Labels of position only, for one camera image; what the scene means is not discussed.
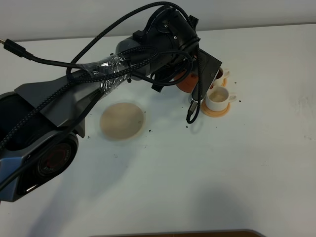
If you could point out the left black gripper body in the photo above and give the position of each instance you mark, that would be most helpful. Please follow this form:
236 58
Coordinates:
175 37

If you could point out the brown clay teapot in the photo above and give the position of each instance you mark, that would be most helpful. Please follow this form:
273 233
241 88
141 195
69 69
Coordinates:
189 83

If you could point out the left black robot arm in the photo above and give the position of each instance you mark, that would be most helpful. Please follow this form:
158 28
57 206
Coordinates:
40 123

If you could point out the round beige teapot coaster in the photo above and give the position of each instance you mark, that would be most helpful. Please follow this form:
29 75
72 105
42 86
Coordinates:
122 121

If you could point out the far white teacup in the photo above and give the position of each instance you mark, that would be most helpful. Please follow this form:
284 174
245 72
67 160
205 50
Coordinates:
222 73

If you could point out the white teacup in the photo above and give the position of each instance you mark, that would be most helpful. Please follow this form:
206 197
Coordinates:
218 98
222 73

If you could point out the far orange cup coaster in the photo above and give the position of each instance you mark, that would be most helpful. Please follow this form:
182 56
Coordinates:
220 82

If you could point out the orange cup coaster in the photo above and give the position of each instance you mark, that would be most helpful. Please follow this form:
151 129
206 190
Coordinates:
214 114
220 82

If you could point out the near white teacup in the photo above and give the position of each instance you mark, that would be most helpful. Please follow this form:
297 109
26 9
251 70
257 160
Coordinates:
218 98

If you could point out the near orange cup coaster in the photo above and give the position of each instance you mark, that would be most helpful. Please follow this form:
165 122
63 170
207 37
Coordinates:
214 114

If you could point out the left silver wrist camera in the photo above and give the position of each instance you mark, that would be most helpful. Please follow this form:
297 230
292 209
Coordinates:
191 100

